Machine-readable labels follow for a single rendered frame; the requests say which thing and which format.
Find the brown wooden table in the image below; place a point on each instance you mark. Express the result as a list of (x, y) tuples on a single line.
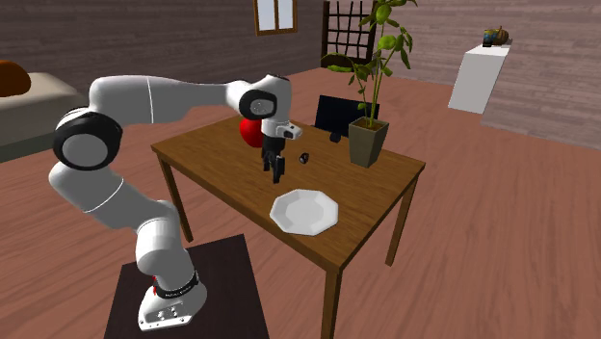
[(220, 155)]

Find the small black block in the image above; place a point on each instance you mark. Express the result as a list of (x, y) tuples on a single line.
[(335, 137)]

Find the white pedestal with ornaments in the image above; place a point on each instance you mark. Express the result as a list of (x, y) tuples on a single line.
[(476, 77)]

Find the red round ball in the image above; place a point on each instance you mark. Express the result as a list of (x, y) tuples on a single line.
[(250, 134)]

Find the white octagonal plate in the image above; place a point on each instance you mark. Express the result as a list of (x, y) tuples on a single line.
[(304, 212)]

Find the dark robot stand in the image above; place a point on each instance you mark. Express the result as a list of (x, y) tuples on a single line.
[(225, 291)]

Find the beige sofa with brown cushion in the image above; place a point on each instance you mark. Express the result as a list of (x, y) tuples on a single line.
[(33, 112)]

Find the green plant in grey pot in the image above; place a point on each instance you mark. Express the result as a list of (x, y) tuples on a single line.
[(367, 141)]

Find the black flat screen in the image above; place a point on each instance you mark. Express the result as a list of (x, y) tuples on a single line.
[(335, 115)]

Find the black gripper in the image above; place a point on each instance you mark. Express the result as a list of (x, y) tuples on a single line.
[(271, 145)]

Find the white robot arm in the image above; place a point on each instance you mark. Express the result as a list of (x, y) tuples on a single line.
[(117, 98)]

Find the wooden framed window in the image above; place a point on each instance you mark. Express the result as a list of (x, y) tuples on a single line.
[(275, 15)]

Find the small black round object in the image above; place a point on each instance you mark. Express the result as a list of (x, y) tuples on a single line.
[(304, 158)]

